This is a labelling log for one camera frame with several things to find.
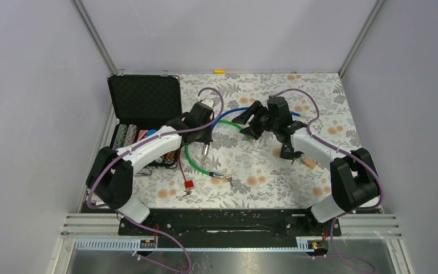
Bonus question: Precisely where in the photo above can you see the red cable lock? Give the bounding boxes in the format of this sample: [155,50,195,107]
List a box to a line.
[178,148,194,192]

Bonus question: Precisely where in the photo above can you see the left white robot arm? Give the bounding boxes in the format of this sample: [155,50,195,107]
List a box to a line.
[86,99,214,235]

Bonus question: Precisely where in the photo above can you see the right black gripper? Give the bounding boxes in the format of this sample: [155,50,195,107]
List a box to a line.
[232,100,278,140]

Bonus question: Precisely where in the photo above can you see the black poker chip case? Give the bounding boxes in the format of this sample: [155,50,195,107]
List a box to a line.
[107,74,183,149]

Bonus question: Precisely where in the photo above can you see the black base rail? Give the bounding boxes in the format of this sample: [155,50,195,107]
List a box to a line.
[117,208,343,249]

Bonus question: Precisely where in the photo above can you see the padlock keys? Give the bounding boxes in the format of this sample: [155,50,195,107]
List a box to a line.
[291,158,303,165]

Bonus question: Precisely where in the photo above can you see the blue cable lock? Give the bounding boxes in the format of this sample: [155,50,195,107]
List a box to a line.
[201,107,303,158]

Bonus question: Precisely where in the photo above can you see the floral table mat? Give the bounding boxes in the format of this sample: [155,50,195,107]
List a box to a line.
[133,73,362,208]

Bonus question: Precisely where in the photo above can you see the green cable lock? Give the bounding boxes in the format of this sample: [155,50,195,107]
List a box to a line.
[183,119,242,185]

